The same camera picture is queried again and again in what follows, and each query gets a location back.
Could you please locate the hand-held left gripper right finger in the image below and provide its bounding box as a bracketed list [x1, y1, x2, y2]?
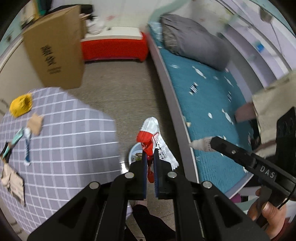
[154, 148, 270, 241]

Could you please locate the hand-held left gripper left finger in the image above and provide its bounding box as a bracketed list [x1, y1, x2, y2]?
[27, 152, 148, 241]

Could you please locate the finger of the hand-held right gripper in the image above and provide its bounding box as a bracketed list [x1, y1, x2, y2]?
[210, 136, 258, 171]

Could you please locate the blue plastic bucket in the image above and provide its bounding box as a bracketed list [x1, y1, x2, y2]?
[128, 142, 148, 168]

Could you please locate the beige wrapper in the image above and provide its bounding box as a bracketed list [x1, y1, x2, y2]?
[188, 137, 214, 153]

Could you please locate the red white plastic wrapper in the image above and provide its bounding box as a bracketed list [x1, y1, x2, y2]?
[136, 117, 179, 184]

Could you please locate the person's right hand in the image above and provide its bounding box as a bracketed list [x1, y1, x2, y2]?
[247, 188, 289, 240]

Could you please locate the pink garment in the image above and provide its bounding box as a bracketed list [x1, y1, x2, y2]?
[234, 103, 256, 122]

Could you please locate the beige hanging sweater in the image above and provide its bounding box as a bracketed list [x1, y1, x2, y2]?
[252, 70, 296, 158]

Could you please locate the person's right leg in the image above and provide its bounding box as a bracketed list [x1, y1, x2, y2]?
[131, 204, 176, 241]

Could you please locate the purple object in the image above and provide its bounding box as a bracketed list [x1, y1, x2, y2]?
[231, 193, 248, 204]

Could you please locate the teal candy print bed sheet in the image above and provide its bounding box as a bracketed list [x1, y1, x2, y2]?
[148, 23, 258, 198]

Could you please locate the grey checked tablecloth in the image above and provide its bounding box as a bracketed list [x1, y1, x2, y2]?
[0, 87, 121, 235]

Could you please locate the lilac bed shelf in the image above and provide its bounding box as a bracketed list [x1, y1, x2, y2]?
[217, 0, 296, 89]

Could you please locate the grey quilt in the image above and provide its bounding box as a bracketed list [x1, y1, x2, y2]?
[161, 14, 232, 71]

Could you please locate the blue white tube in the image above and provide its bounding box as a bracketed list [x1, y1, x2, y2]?
[23, 128, 32, 166]

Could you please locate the brown paper piece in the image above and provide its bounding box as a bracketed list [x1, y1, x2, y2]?
[26, 113, 44, 136]

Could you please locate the brownish hanging object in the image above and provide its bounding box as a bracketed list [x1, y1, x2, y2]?
[259, 8, 273, 23]

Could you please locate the beige paper packaging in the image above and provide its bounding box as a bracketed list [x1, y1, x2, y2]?
[0, 162, 26, 207]

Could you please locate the red bench with white lid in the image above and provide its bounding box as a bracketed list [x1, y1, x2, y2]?
[80, 27, 149, 63]

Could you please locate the teal plastic wrapper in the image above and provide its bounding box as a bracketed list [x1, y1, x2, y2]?
[0, 128, 25, 163]

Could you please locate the light blue striped pillow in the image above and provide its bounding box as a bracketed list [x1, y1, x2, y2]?
[148, 22, 165, 48]

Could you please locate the yellow crumpled bag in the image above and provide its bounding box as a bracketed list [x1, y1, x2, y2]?
[10, 94, 33, 118]

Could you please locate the white plastic bag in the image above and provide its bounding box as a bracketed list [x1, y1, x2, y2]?
[86, 19, 105, 35]

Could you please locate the large cardboard box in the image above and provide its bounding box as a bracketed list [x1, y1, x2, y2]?
[22, 5, 85, 90]

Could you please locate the cream curved cabinet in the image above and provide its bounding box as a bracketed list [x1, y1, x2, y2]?
[0, 35, 47, 112]

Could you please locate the white stepped shelf cabinet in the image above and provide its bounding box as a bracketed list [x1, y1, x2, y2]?
[0, 0, 40, 48]

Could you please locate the black cable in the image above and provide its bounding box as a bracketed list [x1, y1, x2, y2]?
[276, 189, 292, 210]

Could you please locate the light green bunk bed frame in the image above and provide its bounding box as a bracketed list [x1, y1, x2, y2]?
[144, 0, 296, 205]

